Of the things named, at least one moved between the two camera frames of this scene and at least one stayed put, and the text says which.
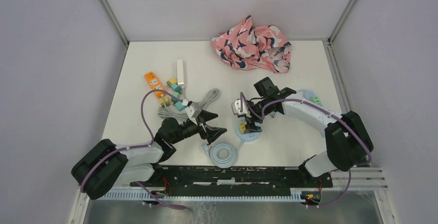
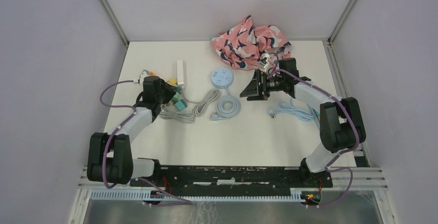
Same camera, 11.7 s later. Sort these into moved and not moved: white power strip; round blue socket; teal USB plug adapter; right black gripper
Moved: round blue socket; right black gripper
Not moved: teal USB plug adapter; white power strip
